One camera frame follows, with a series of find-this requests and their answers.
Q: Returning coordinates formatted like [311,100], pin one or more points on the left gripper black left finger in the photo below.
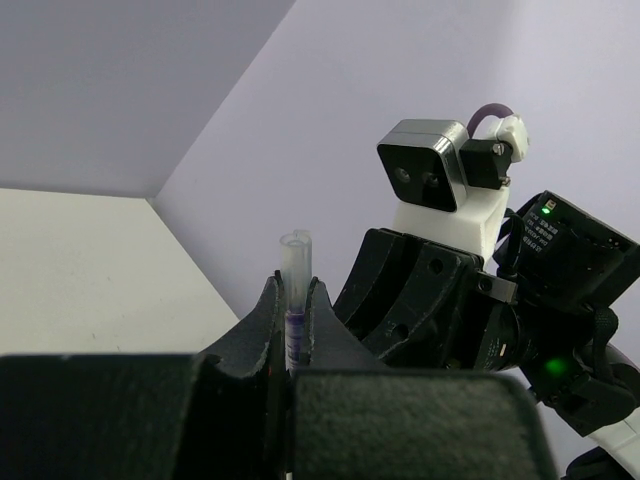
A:
[215,414]

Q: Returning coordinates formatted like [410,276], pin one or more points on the purple pen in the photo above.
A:
[295,333]

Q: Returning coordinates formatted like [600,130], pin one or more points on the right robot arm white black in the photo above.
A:
[567,259]

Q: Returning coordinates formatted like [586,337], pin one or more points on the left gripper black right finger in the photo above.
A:
[354,420]

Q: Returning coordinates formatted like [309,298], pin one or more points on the clear cap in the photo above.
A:
[296,268]

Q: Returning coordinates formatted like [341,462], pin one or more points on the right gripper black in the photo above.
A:
[412,323]

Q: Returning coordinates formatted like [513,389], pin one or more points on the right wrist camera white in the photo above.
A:
[453,189]

